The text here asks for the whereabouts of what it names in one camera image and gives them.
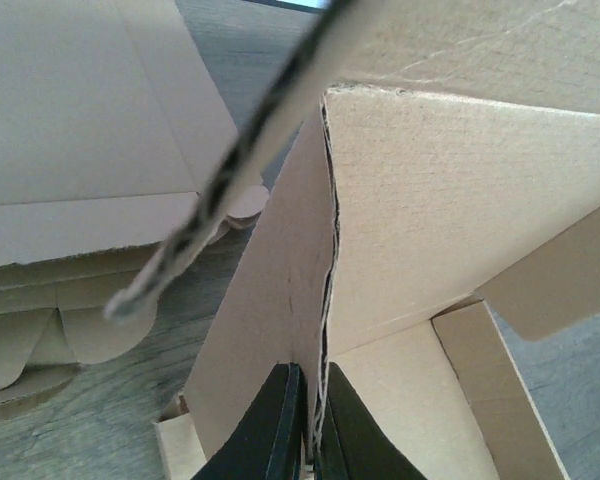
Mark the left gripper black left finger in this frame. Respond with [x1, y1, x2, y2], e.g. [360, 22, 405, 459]
[193, 363, 301, 480]

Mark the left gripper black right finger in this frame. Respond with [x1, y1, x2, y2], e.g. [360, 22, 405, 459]
[317, 362, 425, 480]

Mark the brown cardboard box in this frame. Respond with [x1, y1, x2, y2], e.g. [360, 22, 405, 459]
[103, 0, 600, 480]

